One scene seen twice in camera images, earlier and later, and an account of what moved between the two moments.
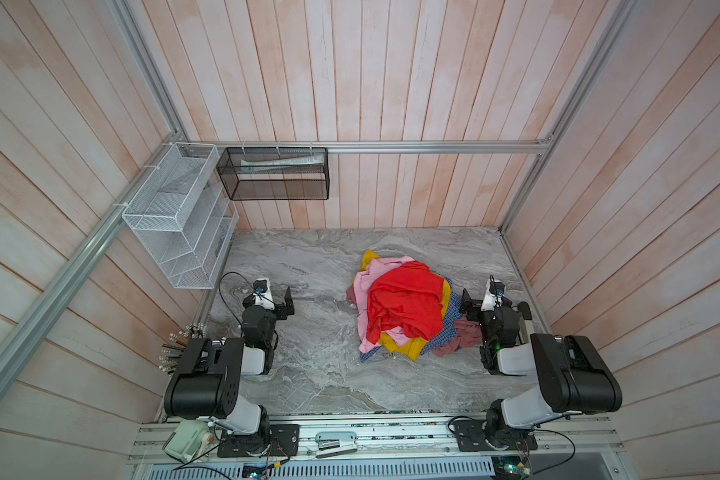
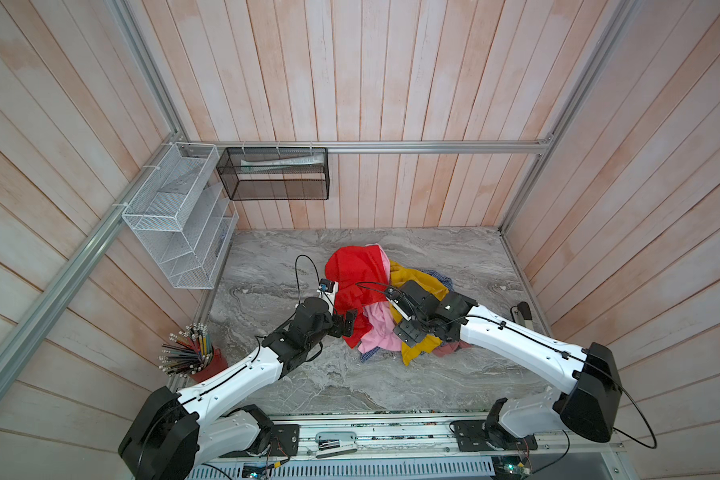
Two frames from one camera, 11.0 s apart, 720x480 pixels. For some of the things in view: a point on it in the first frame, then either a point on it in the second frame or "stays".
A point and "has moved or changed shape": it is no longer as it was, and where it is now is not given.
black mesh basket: [275, 173] stays
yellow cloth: [414, 347] to [401, 273]
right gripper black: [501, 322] to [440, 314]
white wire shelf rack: [181, 217] stays
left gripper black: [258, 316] to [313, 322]
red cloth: [411, 297] has moved or changed shape
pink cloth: [361, 279] to [381, 319]
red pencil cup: [173, 351] stays
